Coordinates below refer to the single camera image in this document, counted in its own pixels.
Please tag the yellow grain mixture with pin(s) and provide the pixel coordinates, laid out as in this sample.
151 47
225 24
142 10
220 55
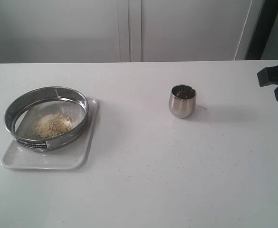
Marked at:
50 126

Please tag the white cabinet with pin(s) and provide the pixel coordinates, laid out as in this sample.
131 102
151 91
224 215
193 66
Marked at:
64 31

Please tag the round stainless steel sieve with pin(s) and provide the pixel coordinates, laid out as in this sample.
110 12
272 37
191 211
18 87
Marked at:
27 109

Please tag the white plastic tray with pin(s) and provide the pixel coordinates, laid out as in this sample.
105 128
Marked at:
69 157

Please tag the stainless steel cup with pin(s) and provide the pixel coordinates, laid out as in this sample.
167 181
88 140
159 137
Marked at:
182 101

